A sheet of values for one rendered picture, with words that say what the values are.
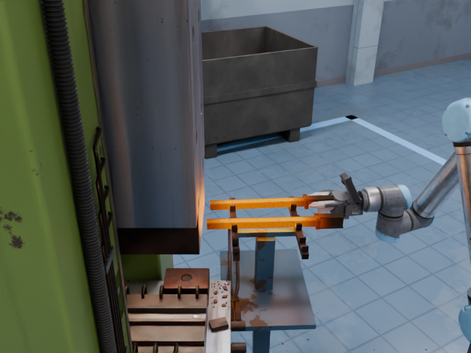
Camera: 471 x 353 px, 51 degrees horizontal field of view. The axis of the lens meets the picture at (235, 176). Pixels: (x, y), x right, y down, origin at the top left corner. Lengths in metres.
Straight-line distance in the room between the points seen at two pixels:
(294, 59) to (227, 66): 0.60
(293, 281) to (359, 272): 1.24
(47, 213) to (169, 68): 0.30
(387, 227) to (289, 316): 0.51
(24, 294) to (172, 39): 0.39
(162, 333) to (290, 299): 0.65
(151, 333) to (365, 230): 2.36
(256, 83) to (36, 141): 3.62
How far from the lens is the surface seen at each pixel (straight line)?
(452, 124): 1.54
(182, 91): 0.77
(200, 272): 1.40
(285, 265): 1.89
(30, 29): 0.56
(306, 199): 1.75
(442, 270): 3.20
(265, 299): 1.75
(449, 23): 7.36
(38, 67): 0.57
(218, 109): 4.03
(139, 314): 1.28
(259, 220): 1.63
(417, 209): 1.96
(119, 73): 0.78
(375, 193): 1.83
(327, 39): 5.92
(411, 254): 3.26
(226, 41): 4.91
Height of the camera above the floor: 1.86
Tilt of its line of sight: 29 degrees down
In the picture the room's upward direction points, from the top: straight up
